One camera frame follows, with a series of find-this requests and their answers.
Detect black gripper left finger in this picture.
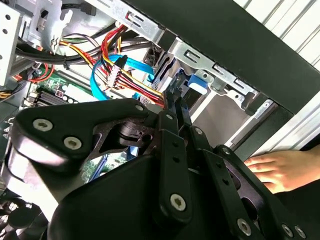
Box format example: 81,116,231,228
8,89,195,225

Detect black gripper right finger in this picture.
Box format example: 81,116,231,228
174,96,311,240

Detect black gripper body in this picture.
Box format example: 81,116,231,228
47,153,235,240

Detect red orange power wire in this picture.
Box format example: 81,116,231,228
101,24,182,109

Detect hard disk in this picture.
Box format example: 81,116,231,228
174,69,253,151

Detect person's bare hand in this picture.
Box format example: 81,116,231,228
244,144,320,195

